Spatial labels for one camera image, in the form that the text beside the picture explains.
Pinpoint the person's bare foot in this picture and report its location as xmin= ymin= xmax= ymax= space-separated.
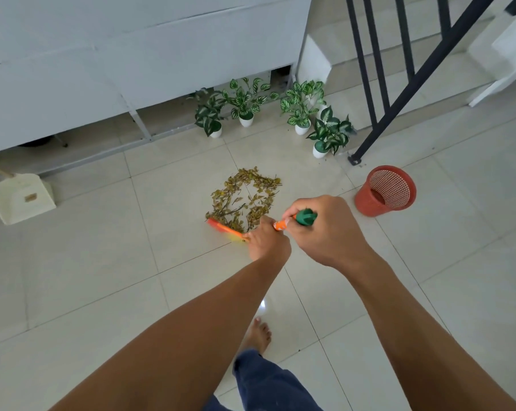
xmin=240 ymin=317 xmax=273 ymax=356

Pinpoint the person's left forearm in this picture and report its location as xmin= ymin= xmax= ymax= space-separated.
xmin=48 ymin=254 xmax=289 ymax=411

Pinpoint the red plastic mesh wastebasket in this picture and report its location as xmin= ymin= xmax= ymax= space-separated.
xmin=355 ymin=165 xmax=417 ymax=217

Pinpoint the black metal stair railing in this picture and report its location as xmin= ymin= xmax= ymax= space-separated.
xmin=345 ymin=0 xmax=516 ymax=166

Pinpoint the potted plant in white pot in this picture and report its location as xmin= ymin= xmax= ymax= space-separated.
xmin=187 ymin=88 xmax=229 ymax=139
xmin=221 ymin=77 xmax=280 ymax=128
xmin=280 ymin=80 xmax=327 ymax=136
xmin=306 ymin=106 xmax=354 ymax=159

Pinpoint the person's left hand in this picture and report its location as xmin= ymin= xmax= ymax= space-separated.
xmin=246 ymin=215 xmax=292 ymax=264

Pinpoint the white dustpan with wooden handle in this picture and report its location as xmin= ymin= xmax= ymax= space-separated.
xmin=0 ymin=160 xmax=57 ymax=226

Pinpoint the white panel cabinet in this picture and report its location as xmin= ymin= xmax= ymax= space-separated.
xmin=0 ymin=0 xmax=313 ymax=177

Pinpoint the white stair side panel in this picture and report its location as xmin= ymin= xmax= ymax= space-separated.
xmin=467 ymin=8 xmax=516 ymax=108

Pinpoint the orange broom with green cap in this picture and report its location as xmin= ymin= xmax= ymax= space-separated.
xmin=206 ymin=208 xmax=319 ymax=244

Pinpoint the pile of dry leaves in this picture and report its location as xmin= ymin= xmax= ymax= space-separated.
xmin=205 ymin=167 xmax=283 ymax=234

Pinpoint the person's blue trouser leg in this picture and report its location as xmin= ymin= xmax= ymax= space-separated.
xmin=201 ymin=348 xmax=324 ymax=411

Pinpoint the person's right hand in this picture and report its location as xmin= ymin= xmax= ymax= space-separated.
xmin=281 ymin=195 xmax=372 ymax=271

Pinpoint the person's right forearm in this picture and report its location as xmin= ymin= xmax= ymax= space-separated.
xmin=335 ymin=248 xmax=516 ymax=411

